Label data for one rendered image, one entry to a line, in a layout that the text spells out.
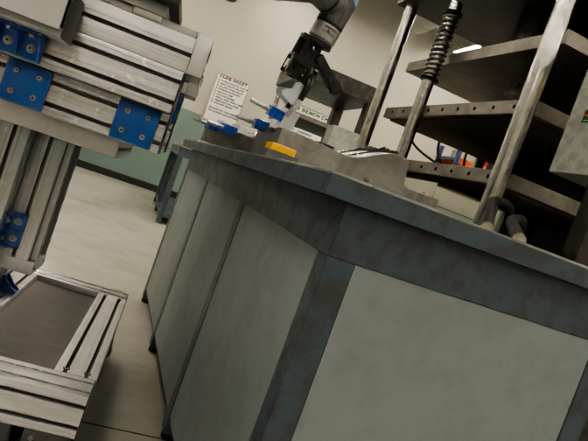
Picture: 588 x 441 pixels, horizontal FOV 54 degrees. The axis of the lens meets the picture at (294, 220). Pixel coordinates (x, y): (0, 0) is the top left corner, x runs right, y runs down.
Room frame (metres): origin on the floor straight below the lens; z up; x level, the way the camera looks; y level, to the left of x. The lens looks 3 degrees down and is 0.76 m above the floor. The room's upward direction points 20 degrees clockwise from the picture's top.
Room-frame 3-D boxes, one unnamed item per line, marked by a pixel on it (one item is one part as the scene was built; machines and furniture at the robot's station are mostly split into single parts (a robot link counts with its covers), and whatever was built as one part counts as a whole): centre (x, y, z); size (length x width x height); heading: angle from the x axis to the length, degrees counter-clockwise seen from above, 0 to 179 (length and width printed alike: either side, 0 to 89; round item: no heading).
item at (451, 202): (2.47, -0.67, 0.87); 0.50 x 0.27 x 0.17; 109
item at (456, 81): (2.56, -0.78, 1.51); 1.10 x 0.70 x 0.05; 19
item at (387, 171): (1.70, -0.09, 0.87); 0.50 x 0.26 x 0.14; 109
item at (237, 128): (1.80, 0.29, 0.85); 0.13 x 0.05 x 0.05; 126
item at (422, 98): (2.60, -0.35, 1.10); 0.05 x 0.05 x 1.30
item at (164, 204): (6.49, 1.17, 0.44); 1.90 x 0.70 x 0.89; 16
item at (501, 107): (2.56, -0.77, 1.26); 1.10 x 0.74 x 0.05; 19
